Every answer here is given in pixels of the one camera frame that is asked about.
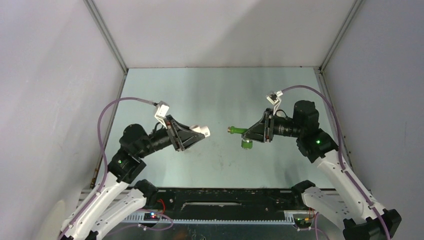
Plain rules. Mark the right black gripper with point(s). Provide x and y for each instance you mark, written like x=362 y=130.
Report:
x=264 y=130

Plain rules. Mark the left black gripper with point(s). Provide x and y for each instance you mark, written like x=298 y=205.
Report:
x=182 y=139

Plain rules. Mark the green water faucet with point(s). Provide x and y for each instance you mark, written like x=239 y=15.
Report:
x=246 y=143

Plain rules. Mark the white pipe elbow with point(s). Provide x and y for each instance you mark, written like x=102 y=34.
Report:
x=201 y=129

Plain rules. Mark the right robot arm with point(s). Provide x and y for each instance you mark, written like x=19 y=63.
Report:
x=359 y=215

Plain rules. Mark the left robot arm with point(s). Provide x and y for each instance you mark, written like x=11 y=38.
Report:
x=98 y=214

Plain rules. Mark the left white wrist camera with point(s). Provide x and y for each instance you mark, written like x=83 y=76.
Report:
x=161 y=110

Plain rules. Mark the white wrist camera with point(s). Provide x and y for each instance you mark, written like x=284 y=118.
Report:
x=161 y=110
x=275 y=97

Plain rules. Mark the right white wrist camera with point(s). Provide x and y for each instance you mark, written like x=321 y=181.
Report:
x=275 y=97

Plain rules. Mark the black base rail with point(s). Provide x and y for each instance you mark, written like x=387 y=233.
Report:
x=229 y=204

